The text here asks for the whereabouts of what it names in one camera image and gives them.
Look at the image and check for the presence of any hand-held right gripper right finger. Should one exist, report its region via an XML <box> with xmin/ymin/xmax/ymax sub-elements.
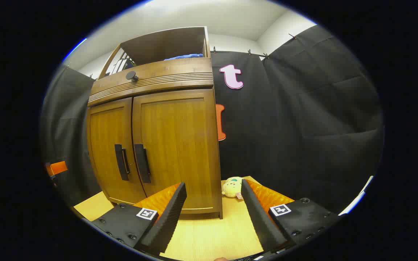
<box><xmin>241</xmin><ymin>179</ymin><xmax>341</xmax><ymax>254</ymax></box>

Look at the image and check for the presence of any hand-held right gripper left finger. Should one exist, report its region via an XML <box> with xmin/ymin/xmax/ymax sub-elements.
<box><xmin>91</xmin><ymin>182</ymin><xmax>188</xmax><ymax>256</ymax></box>

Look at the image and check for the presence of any wooden cabinet door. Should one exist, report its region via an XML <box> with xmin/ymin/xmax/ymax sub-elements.
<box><xmin>132</xmin><ymin>89</ymin><xmax>221</xmax><ymax>214</ymax></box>
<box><xmin>87</xmin><ymin>97</ymin><xmax>147</xmax><ymax>204</ymax></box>

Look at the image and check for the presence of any wooden double-door shoe cabinet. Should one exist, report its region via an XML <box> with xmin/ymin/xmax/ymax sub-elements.
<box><xmin>87</xmin><ymin>26</ymin><xmax>223</xmax><ymax>220</ymax></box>

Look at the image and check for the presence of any yellow plush toy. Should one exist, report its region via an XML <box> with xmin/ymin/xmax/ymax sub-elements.
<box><xmin>221</xmin><ymin>177</ymin><xmax>244</xmax><ymax>199</ymax></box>

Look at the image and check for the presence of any black backdrop cloth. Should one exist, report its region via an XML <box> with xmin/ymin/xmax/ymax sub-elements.
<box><xmin>40</xmin><ymin>25</ymin><xmax>384</xmax><ymax>214</ymax></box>

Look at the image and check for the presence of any upright hardcover book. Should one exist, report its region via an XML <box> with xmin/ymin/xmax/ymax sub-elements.
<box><xmin>120</xmin><ymin>58</ymin><xmax>136</xmax><ymax>72</ymax></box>

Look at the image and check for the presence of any blue folded cloth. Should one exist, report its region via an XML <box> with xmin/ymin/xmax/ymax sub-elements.
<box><xmin>164</xmin><ymin>54</ymin><xmax>203</xmax><ymax>61</ymax></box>

